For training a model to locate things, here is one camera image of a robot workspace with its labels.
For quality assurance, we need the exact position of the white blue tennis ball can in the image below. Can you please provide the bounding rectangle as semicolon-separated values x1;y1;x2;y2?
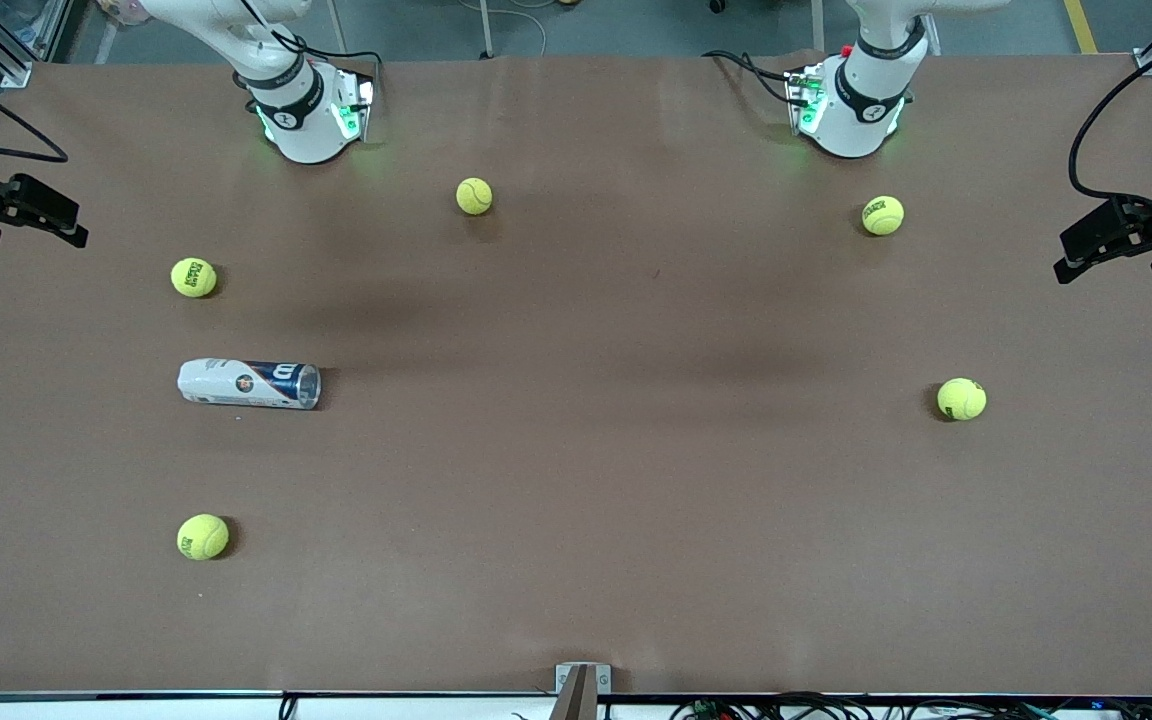
177;358;322;410

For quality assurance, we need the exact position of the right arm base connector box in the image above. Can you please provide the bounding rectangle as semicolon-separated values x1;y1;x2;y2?
331;68;379;144

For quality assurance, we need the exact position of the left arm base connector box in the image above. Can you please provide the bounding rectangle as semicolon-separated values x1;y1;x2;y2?
784;62;829;138

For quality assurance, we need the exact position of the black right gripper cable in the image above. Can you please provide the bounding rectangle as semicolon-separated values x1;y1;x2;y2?
0;58;70;164

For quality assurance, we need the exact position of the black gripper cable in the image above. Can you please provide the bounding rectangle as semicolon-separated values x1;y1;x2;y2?
1069;40;1152;231
0;58;70;164

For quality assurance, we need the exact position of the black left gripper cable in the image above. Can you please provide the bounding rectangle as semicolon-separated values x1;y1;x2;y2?
1069;40;1152;231

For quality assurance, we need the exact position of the black right arm base cable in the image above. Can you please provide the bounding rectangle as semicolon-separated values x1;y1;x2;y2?
236;0;384;101

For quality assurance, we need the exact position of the black arm base cable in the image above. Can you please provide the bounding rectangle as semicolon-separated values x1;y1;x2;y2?
704;50;807;106
236;0;384;101

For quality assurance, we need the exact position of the black left arm base cable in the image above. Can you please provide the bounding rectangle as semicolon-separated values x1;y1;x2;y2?
704;50;807;106

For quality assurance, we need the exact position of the black cable bundle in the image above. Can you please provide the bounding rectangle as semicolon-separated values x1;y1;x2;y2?
671;692;1152;720

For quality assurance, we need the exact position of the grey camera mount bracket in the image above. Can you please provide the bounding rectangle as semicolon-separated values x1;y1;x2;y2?
555;663;612;720

